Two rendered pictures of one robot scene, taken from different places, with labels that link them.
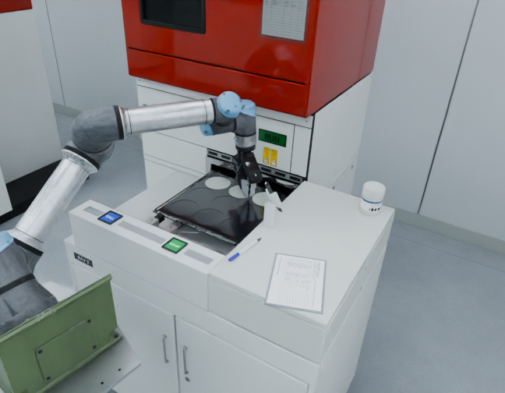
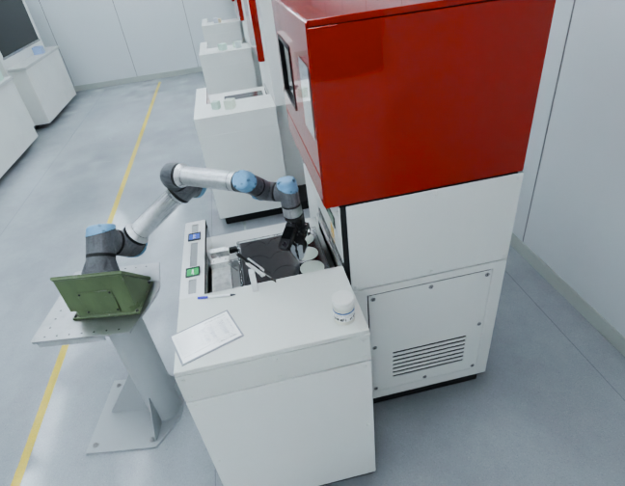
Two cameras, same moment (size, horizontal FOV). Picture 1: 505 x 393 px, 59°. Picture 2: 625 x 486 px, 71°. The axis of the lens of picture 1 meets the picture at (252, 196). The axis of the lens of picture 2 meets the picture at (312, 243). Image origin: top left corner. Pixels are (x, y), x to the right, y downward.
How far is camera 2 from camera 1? 1.35 m
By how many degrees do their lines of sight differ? 45
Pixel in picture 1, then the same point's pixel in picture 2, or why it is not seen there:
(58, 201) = (152, 215)
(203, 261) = (190, 290)
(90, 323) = (111, 294)
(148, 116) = (190, 175)
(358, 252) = (274, 344)
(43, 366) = (83, 304)
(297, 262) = (226, 324)
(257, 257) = (214, 306)
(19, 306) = (88, 267)
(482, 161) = not seen: outside the picture
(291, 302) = (179, 346)
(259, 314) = not seen: hidden behind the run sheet
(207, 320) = not seen: hidden behind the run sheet
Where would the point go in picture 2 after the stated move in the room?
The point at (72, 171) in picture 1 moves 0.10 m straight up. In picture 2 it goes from (164, 199) to (156, 178)
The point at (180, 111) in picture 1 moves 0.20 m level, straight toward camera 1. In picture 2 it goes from (209, 176) to (164, 201)
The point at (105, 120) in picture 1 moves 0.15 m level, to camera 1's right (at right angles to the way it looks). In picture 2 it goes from (166, 173) to (182, 183)
